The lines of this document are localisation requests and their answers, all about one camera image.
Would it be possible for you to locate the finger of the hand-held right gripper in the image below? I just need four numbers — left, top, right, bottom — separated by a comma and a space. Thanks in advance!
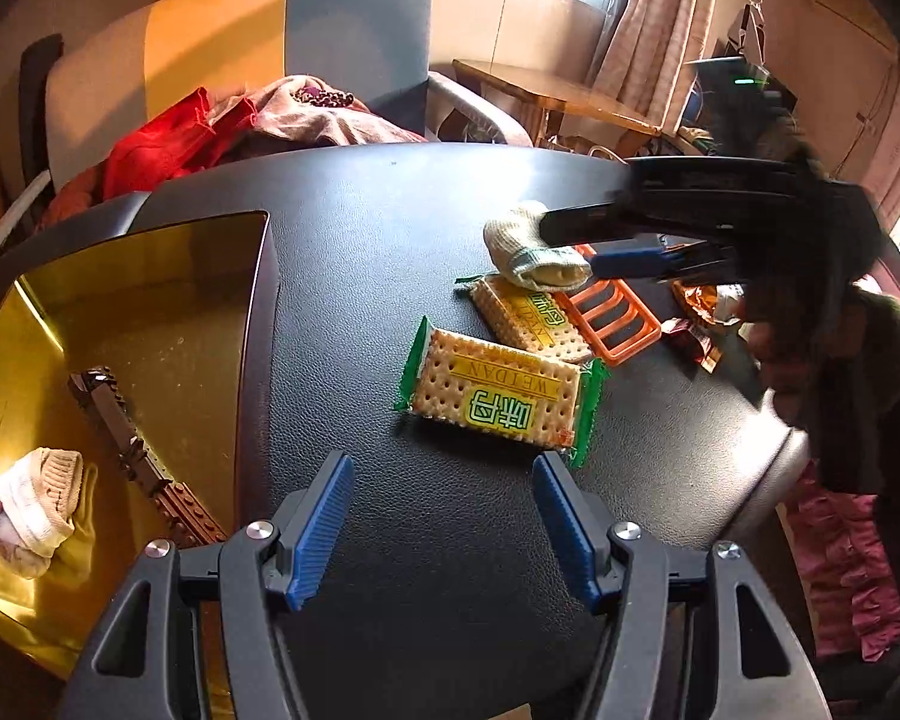
538, 156, 800, 247
591, 238, 740, 284

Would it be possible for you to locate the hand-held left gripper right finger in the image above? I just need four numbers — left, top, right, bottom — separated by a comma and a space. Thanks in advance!
531, 451, 833, 720

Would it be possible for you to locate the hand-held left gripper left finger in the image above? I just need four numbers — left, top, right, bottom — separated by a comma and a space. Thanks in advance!
56, 450, 357, 720

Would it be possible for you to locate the orange-brown snack wrapper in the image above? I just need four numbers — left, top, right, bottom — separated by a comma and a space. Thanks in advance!
671, 277, 743, 327

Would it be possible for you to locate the orange plastic rack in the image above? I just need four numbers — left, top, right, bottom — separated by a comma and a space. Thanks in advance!
555, 244, 662, 367

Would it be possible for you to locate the dark red snack packet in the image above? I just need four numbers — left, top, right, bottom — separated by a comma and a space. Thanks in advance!
660, 317, 723, 374

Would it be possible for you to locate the cream knitted sock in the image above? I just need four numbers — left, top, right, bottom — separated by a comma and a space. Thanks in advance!
484, 201, 593, 292

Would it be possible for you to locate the green-edged cracker packet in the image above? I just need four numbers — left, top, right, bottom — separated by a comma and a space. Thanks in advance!
454, 272, 597, 365
394, 315, 608, 470

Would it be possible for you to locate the gold-lined container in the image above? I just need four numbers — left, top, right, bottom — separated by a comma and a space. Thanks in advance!
0, 191, 282, 691

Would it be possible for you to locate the person's right hand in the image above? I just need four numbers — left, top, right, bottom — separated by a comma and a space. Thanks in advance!
742, 285, 833, 398

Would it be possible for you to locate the wooden side table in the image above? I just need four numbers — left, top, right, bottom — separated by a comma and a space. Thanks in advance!
451, 58, 665, 158

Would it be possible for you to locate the beige patterned curtain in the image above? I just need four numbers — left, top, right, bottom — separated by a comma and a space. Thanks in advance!
592, 0, 725, 128

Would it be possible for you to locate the brown toy brick strip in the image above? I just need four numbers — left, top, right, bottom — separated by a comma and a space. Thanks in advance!
67, 366, 230, 548

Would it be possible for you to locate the pink ruffled clothing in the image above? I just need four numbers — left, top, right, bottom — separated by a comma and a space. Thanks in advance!
784, 461, 900, 665

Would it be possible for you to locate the rolled pink-white sock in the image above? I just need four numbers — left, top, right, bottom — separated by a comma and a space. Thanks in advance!
0, 448, 85, 578

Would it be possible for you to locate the pink-beige cloth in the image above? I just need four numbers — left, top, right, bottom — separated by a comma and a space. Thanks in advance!
210, 75, 428, 158

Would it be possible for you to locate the grey-blue armchair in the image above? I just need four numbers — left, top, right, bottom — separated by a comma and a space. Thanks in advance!
0, 0, 533, 196

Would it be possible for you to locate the orange cloth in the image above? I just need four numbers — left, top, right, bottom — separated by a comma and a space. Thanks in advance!
34, 163, 121, 237

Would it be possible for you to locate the red cloth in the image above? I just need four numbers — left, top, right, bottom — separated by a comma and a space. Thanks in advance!
103, 86, 260, 200

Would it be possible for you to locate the white bar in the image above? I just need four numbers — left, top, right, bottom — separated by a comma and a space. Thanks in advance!
0, 169, 50, 275

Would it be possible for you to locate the black chair back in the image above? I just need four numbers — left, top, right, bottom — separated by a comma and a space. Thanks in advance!
19, 34, 65, 173

